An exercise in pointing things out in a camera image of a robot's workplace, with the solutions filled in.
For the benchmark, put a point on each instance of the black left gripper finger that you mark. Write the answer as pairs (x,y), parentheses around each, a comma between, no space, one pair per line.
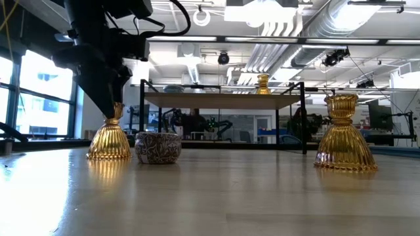
(119,88)
(98,91)

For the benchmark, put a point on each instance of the amber glass candle stick holder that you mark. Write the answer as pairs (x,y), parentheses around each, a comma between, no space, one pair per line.
(263,88)
(110,141)
(343,147)

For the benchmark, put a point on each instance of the blue-grey round ball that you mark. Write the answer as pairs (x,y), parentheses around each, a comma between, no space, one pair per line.
(174,89)

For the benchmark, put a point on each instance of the purple patterned candle bowl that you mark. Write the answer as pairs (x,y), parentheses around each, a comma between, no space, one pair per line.
(157,149)

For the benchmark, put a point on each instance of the black background robot arm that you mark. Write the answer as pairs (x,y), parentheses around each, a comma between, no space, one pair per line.
(223,125)

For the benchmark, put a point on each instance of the person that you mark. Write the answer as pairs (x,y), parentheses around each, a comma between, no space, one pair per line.
(300,124)
(196,123)

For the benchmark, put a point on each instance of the wooden shelf riser black legs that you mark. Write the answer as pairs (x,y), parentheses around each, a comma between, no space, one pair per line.
(223,100)

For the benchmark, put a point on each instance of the black round ceiling lamp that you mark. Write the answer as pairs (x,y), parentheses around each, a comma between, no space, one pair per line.
(223,59)

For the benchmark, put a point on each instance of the black overhead light bar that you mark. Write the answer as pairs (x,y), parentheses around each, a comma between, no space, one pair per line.
(302,40)

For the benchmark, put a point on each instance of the black ceiling track device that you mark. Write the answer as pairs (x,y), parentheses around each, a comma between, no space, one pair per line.
(333,59)

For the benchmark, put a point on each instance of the dark background monitor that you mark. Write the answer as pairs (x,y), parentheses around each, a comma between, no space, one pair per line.
(380,116)

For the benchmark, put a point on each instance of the black aluminium table frame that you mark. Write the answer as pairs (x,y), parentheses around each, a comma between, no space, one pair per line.
(49,144)

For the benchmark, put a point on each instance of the silver ceiling duct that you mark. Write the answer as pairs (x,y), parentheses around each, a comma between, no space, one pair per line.
(328,26)

